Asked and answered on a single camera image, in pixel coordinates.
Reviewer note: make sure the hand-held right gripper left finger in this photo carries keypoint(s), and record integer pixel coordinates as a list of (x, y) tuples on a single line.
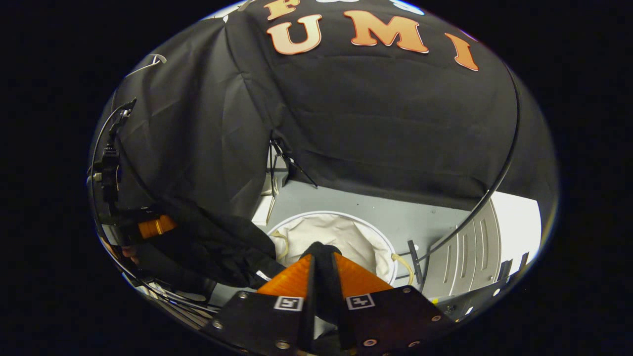
[(305, 321)]

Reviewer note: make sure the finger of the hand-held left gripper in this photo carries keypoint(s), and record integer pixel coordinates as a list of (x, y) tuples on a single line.
[(156, 227)]

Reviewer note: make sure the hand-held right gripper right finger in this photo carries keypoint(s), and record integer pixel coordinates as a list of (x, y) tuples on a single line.
[(346, 324)]

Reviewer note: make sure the white round laundry hamper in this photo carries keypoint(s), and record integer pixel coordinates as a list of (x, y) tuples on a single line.
[(341, 232)]

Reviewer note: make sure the empty white plastic hanger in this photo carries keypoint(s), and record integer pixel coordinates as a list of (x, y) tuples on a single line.
[(159, 59)]

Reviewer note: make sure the black metal clothes rack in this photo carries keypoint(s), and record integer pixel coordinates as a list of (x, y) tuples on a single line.
[(497, 185)]

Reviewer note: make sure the grey ribbed panel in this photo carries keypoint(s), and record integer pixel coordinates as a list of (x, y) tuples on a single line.
[(465, 257)]

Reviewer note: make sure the black tripod stand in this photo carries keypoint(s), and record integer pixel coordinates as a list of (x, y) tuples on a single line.
[(280, 151)]

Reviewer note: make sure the white flat board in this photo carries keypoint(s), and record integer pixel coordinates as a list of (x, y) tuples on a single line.
[(519, 227)]

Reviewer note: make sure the black backdrop cloth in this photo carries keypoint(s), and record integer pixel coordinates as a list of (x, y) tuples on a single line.
[(371, 123)]

